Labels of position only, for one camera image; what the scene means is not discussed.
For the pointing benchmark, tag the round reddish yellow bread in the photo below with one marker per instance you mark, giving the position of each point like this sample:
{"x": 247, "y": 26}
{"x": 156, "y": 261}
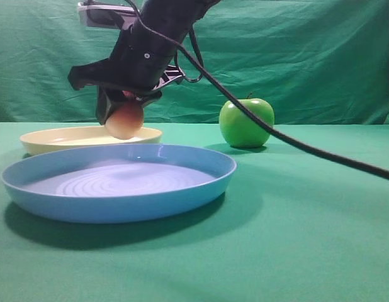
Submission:
{"x": 126, "y": 121}

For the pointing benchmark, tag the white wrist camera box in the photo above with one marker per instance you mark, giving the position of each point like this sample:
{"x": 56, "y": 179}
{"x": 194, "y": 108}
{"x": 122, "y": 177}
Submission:
{"x": 103, "y": 15}

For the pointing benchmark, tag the blue plastic plate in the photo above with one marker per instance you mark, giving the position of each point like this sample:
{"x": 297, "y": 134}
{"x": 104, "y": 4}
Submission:
{"x": 118, "y": 183}

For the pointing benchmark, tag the green cloth backdrop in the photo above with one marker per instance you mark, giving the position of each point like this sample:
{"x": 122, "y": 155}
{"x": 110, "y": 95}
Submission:
{"x": 316, "y": 62}

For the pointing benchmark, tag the yellow plastic plate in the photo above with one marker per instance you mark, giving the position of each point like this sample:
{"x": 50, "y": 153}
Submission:
{"x": 44, "y": 141}

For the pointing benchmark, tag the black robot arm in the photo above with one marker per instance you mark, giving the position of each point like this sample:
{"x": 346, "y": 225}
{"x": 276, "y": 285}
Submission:
{"x": 169, "y": 20}

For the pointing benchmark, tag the green apple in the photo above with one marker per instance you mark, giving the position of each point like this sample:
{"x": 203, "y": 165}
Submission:
{"x": 240, "y": 131}

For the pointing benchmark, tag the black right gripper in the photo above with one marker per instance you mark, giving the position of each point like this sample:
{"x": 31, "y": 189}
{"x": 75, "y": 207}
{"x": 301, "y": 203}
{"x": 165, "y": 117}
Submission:
{"x": 131, "y": 66}

